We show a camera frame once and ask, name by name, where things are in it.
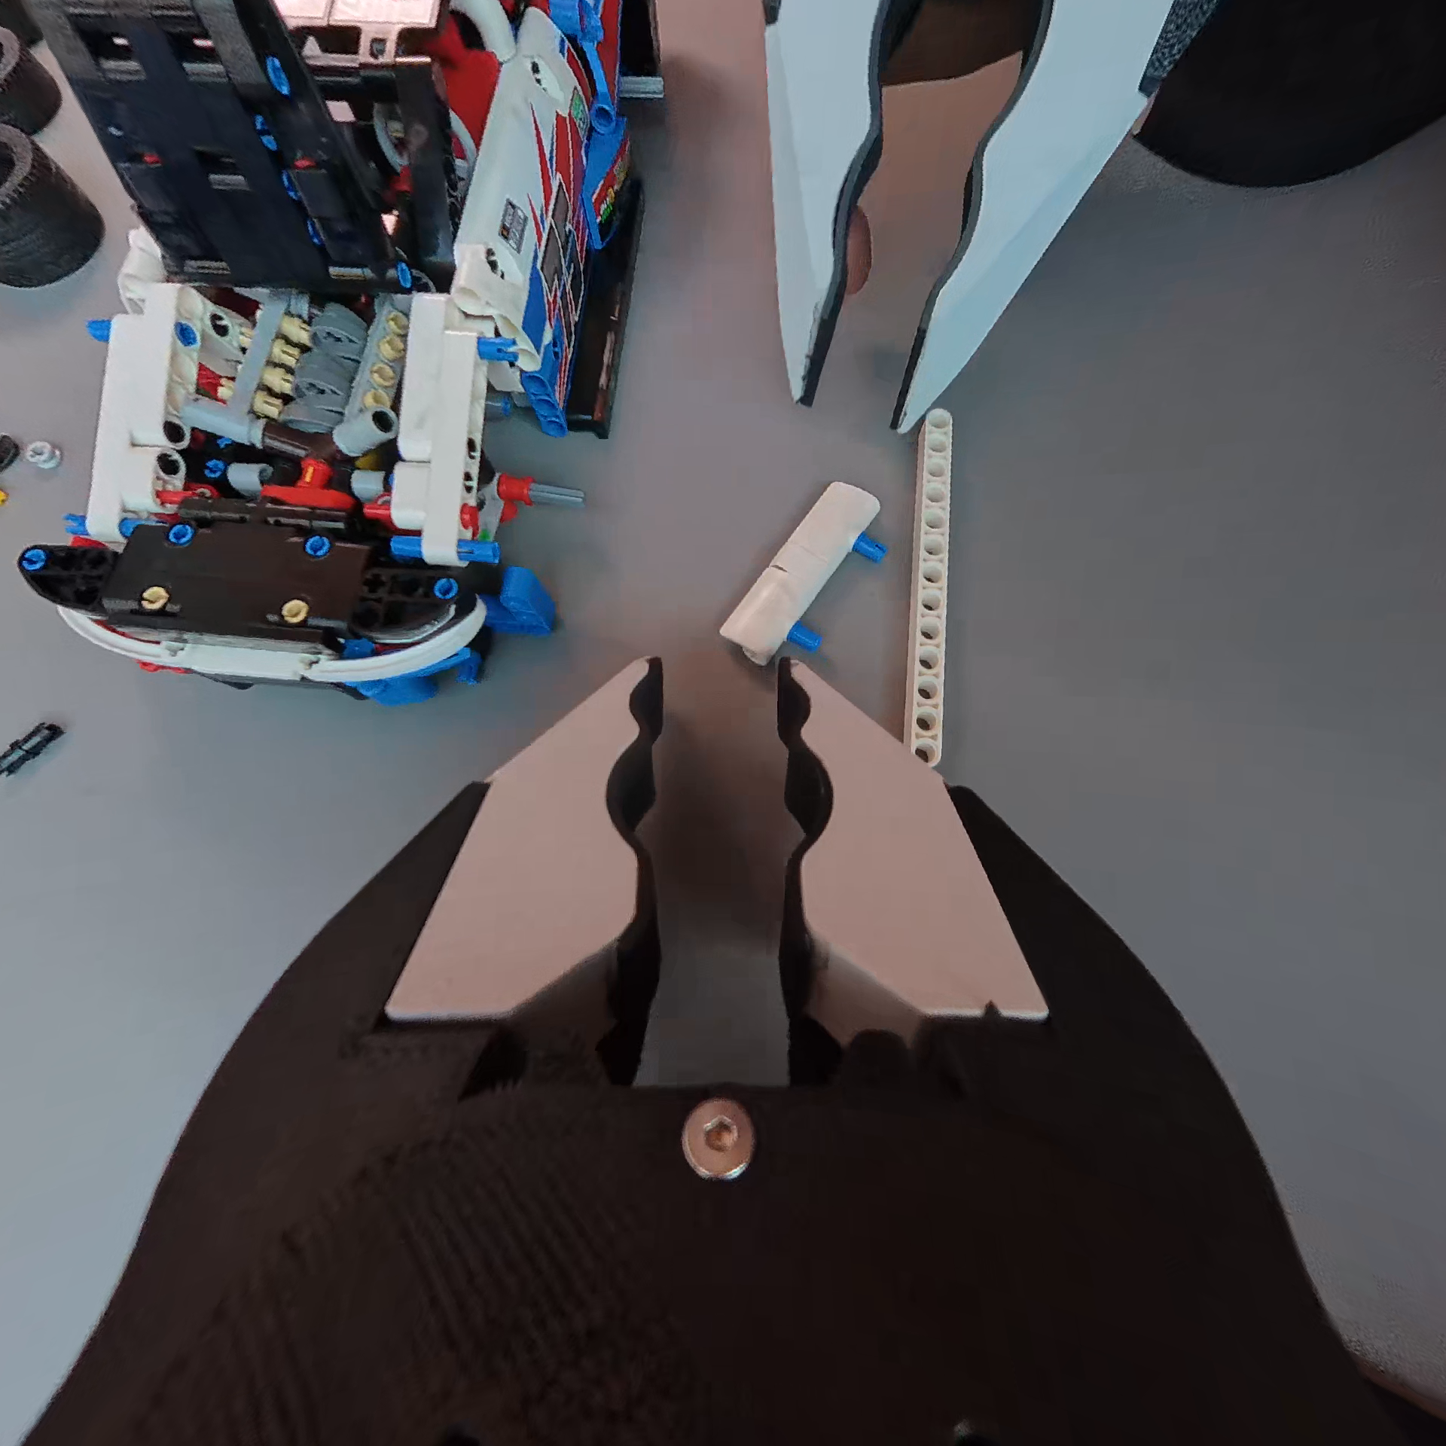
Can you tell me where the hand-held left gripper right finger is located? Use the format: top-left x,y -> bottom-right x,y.
774,656 -> 1051,1048

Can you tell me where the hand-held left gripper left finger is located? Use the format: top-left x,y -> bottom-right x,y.
382,656 -> 667,1052

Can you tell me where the long white holed brick beam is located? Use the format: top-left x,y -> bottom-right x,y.
905,408 -> 955,768

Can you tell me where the black toy tyre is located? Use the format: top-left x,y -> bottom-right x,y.
0,120 -> 106,291
0,28 -> 65,138

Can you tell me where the person's right hand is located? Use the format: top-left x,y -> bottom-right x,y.
846,50 -> 1025,298

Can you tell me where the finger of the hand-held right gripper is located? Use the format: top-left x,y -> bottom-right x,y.
889,0 -> 1179,436
762,0 -> 896,408

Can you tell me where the white connector with blue pins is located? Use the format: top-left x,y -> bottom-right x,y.
717,482 -> 889,666

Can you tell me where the toy brick truck model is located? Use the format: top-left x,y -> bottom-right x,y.
15,0 -> 662,709

